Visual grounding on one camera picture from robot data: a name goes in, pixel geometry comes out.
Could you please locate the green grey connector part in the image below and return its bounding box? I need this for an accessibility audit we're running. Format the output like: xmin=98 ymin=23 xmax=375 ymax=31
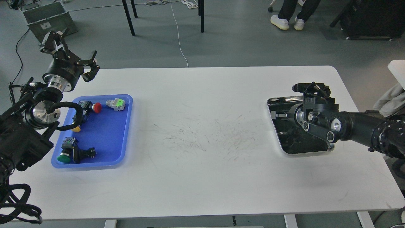
xmin=106 ymin=98 xmax=126 ymax=111

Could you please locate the blue plastic tray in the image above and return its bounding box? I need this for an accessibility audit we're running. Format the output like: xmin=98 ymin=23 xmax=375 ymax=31
xmin=51 ymin=94 xmax=133 ymax=169

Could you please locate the black small table leg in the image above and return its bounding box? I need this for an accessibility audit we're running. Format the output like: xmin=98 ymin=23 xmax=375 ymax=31
xmin=130 ymin=0 xmax=138 ymax=19

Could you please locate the black table leg right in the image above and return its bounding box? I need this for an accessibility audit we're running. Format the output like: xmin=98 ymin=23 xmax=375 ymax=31
xmin=198 ymin=0 xmax=204 ymax=33

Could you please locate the black floor cable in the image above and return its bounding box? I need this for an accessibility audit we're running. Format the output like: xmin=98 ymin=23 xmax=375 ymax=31
xmin=9 ymin=28 xmax=30 ymax=86

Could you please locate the black table leg left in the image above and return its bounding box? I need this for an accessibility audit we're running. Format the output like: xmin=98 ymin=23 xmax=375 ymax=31
xmin=122 ymin=0 xmax=135 ymax=36

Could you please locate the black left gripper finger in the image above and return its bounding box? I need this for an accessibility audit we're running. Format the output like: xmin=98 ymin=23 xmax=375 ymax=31
xmin=77 ymin=50 xmax=100 ymax=82
xmin=39 ymin=29 xmax=69 ymax=59

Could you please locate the yellow push button switch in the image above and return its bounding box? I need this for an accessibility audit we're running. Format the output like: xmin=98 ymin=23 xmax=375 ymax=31
xmin=71 ymin=115 xmax=86 ymax=132

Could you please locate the grey plastic crate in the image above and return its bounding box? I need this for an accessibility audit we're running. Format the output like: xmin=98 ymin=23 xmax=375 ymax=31
xmin=22 ymin=2 xmax=78 ymax=43

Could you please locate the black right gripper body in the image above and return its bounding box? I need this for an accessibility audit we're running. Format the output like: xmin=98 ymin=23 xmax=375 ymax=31
xmin=288 ymin=97 xmax=340 ymax=127

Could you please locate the red push button switch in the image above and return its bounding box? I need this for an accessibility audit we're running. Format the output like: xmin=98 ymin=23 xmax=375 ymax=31
xmin=78 ymin=101 xmax=102 ymax=118

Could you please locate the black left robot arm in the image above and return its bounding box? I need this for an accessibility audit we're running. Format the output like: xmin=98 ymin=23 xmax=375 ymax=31
xmin=0 ymin=28 xmax=102 ymax=224

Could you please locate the black equipment case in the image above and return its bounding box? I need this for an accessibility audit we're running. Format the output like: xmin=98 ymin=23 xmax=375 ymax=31
xmin=329 ymin=0 xmax=405 ymax=40

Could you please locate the white floor cable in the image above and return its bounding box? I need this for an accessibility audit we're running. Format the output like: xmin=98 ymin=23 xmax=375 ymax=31
xmin=145 ymin=0 xmax=199 ymax=68

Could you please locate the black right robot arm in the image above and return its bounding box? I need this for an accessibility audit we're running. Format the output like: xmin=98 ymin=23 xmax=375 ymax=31
xmin=267 ymin=96 xmax=404 ymax=159

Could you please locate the steel tray with black mat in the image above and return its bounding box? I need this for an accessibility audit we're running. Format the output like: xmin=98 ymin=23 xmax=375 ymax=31
xmin=267 ymin=95 xmax=334 ymax=155

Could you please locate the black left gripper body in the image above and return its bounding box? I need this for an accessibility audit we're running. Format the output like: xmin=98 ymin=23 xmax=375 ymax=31
xmin=42 ymin=54 xmax=83 ymax=92

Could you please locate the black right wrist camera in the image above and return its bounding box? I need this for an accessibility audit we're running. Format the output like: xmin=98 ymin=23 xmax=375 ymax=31
xmin=292 ymin=82 xmax=331 ymax=98

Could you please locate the standing person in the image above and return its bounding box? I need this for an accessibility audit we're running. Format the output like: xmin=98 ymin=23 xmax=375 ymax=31
xmin=270 ymin=0 xmax=321 ymax=31

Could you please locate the green push button switch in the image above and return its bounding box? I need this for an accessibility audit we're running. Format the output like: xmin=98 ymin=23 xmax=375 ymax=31
xmin=57 ymin=137 xmax=97 ymax=164

